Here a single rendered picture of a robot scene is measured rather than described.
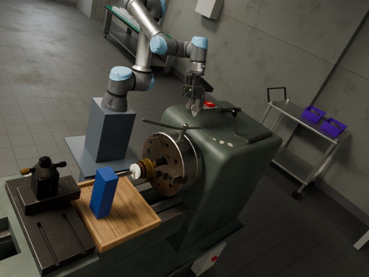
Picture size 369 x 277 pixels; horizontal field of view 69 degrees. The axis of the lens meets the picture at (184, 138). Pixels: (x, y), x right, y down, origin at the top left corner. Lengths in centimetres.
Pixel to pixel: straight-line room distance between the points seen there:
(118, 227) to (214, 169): 50
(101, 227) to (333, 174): 355
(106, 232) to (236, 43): 438
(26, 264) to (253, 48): 444
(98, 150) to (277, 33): 363
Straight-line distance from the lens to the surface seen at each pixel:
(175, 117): 144
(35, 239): 110
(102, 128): 161
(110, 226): 125
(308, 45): 442
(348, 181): 425
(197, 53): 126
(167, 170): 124
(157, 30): 131
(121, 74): 154
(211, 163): 129
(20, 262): 111
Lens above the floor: 185
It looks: 29 degrees down
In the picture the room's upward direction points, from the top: 21 degrees clockwise
